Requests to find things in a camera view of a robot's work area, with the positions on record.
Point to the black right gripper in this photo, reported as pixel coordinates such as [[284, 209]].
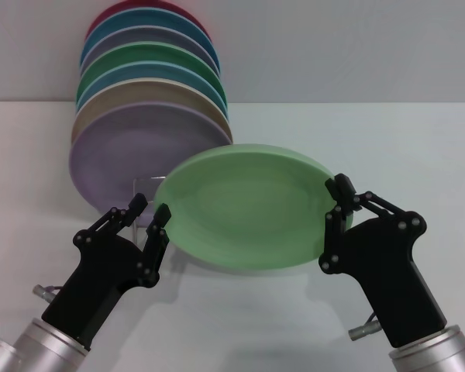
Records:
[[391, 279]]

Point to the dark green plate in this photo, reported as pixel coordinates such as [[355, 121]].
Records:
[[100, 62]]

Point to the lavender plate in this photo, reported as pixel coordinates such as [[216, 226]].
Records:
[[124, 155]]

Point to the beige plate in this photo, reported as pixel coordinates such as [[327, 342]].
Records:
[[93, 106]]

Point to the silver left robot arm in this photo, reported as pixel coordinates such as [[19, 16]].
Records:
[[31, 348]]

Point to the light green plate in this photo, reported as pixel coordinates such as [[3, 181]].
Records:
[[248, 209]]

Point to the maroon red plate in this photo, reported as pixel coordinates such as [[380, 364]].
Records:
[[100, 17]]

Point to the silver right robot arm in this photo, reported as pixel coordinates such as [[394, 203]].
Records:
[[438, 352]]

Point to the teal blue plate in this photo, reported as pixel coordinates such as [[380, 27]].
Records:
[[97, 83], [97, 36]]

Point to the grey purple plate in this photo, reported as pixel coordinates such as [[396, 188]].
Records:
[[100, 43]]

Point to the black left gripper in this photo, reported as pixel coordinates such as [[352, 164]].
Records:
[[89, 286]]

